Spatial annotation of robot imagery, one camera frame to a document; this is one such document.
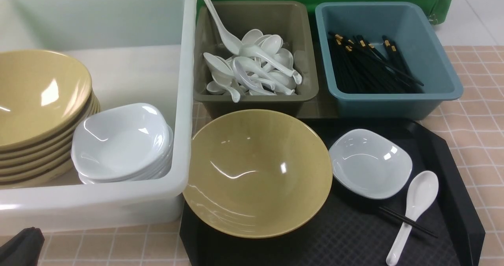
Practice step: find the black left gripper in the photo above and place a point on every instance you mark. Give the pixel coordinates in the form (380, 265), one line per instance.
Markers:
(23, 249)

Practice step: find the yellow noodle bowl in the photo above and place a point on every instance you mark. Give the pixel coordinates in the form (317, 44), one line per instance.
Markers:
(257, 174)

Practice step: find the white square sauce dish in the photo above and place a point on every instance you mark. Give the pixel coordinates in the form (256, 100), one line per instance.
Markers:
(370, 165)

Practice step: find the black chopstick gold band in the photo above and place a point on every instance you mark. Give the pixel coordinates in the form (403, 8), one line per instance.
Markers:
(409, 220)

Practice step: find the white ceramic soup spoon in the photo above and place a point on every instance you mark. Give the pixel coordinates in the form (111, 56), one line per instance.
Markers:
(422, 192)

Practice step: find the stack of white dishes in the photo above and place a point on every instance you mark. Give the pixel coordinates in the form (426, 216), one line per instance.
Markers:
(127, 143)

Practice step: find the stack of yellow bowls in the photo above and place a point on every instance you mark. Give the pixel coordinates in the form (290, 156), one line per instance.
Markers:
(44, 96)

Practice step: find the large white plastic tub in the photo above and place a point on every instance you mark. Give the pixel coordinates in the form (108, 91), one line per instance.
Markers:
(136, 51)

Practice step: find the upright white spoon in bin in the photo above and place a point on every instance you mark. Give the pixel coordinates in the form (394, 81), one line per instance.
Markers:
(231, 42)

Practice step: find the pile of white spoons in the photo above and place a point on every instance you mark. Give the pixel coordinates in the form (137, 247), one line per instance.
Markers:
(237, 76)

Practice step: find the black plastic serving tray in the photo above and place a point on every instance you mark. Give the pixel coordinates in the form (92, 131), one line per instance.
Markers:
(350, 230)

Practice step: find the olive plastic spoon bin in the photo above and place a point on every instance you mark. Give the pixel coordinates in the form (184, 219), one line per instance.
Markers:
(289, 20)

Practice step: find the pile of black chopsticks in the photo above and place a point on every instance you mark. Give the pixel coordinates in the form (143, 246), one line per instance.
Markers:
(360, 68)

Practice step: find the blue plastic chopstick bin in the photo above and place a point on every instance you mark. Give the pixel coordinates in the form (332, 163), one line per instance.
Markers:
(407, 25)

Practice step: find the checked beige tablecloth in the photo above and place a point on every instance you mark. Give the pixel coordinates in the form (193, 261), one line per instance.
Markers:
(471, 126)

